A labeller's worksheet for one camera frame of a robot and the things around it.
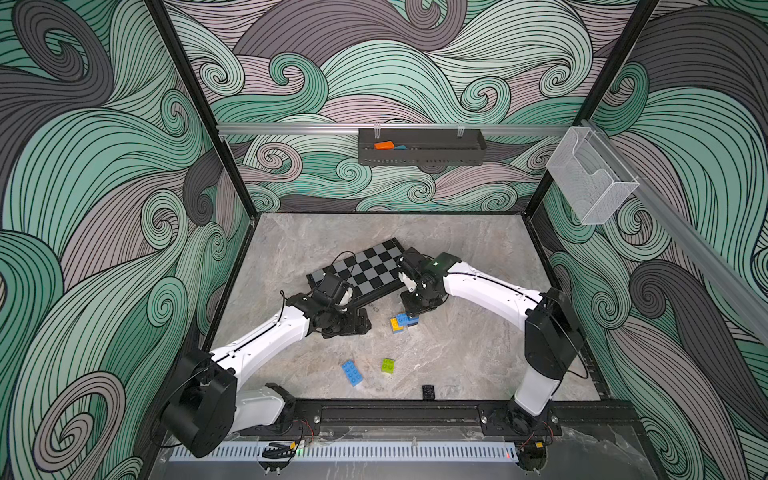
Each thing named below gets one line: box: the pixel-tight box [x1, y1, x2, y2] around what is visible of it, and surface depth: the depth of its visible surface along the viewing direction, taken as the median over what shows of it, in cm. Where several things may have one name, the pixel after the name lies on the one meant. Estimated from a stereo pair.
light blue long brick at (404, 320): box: [396, 313, 420, 327], surface depth 87 cm
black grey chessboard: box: [306, 237, 405, 307], surface depth 100 cm
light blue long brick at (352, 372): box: [342, 359, 364, 387], surface depth 81 cm
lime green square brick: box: [381, 358, 395, 374], surface depth 83 cm
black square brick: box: [422, 385, 435, 401], surface depth 78 cm
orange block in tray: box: [374, 141, 395, 150], surface depth 94 cm
